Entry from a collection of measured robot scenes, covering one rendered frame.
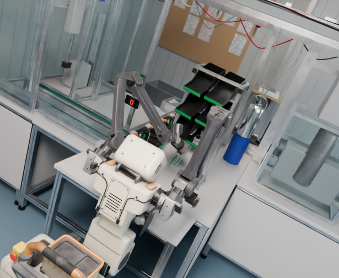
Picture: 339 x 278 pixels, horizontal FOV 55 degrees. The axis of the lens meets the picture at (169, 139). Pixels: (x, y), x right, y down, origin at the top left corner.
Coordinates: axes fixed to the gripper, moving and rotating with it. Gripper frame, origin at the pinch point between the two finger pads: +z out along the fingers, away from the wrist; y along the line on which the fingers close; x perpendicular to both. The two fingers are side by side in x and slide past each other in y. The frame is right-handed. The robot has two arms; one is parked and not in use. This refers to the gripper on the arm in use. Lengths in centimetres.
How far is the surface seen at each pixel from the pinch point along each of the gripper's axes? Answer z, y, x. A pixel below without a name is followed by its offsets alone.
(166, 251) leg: -6, -34, 52
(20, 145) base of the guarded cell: 16, 111, 79
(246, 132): 81, -7, -49
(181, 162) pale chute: 19.7, 1.2, 7.5
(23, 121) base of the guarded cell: 5, 114, 60
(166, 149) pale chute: 19.0, 15.3, 7.3
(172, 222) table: -3.1, -25.2, 38.0
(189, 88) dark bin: -6.6, 20.3, -31.8
